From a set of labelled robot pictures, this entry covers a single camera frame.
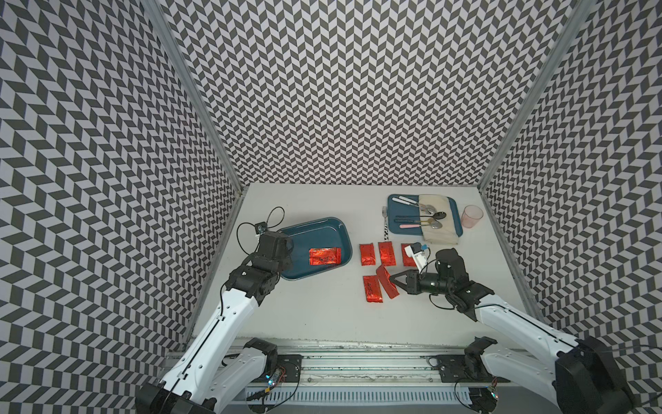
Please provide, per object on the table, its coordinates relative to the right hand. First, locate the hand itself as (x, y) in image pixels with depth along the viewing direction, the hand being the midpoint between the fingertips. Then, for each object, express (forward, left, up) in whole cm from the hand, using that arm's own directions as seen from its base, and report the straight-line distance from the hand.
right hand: (391, 283), depth 78 cm
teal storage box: (+17, +20, +3) cm, 26 cm away
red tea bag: (+8, +21, +2) cm, 22 cm away
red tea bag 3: (+16, -2, -10) cm, 19 cm away
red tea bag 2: (+16, +6, -10) cm, 20 cm away
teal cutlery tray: (+35, -11, -11) cm, 38 cm away
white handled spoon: (+40, -22, -11) cm, 47 cm away
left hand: (+7, +35, +6) cm, 37 cm away
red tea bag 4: (+2, +5, -9) cm, 11 cm away
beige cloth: (+26, -27, -11) cm, 39 cm away
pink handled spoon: (+30, -23, -11) cm, 40 cm away
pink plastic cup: (+31, -37, -6) cm, 48 cm away
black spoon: (+32, -24, -8) cm, 41 cm away
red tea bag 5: (+1, +2, +1) cm, 3 cm away
